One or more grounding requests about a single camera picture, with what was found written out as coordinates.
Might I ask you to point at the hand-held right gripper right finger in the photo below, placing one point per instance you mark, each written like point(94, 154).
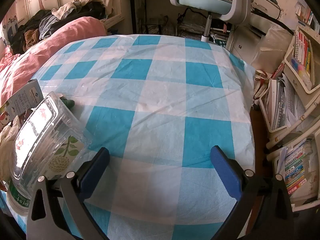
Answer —
point(225, 175)

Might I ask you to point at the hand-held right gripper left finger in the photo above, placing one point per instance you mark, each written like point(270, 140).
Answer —
point(95, 170)

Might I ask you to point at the clear plastic container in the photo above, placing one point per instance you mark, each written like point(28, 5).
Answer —
point(50, 135)

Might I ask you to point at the row of thin booklets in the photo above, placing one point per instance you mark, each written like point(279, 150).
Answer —
point(297, 167)

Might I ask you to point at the plastic bottle with green label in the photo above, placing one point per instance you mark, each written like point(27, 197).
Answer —
point(18, 197)

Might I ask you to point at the stack of papers and notebooks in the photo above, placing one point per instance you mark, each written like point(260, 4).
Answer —
point(285, 105)

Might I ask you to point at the grey carton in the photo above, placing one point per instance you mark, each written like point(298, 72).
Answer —
point(25, 97)

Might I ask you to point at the blue white checked tablecloth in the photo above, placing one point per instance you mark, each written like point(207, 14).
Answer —
point(162, 92)

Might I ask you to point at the white rolling book cart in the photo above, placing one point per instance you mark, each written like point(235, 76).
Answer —
point(300, 85)

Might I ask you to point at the pink duvet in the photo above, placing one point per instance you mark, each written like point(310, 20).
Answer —
point(50, 47)

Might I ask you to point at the white plastic bag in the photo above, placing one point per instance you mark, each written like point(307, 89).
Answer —
point(272, 47)

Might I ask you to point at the row of colourful books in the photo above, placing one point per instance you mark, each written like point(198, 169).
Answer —
point(303, 52)

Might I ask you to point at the brown garment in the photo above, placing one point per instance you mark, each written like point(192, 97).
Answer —
point(31, 38)

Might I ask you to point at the pile of clothes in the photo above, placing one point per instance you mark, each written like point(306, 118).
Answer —
point(50, 22)

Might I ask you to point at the grey light-blue office chair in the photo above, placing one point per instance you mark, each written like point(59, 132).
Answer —
point(202, 1)

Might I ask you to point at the white desk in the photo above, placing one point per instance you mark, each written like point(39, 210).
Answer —
point(267, 5)

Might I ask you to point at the row of shelf books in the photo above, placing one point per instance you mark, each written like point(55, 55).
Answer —
point(306, 15)

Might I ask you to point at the black picture frame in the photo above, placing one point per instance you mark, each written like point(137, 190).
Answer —
point(138, 12)

